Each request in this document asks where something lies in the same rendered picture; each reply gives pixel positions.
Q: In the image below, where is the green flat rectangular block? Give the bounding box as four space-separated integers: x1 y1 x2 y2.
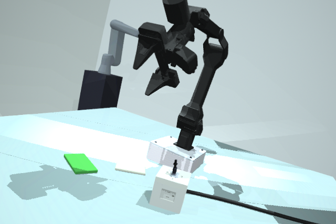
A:
64 153 98 174

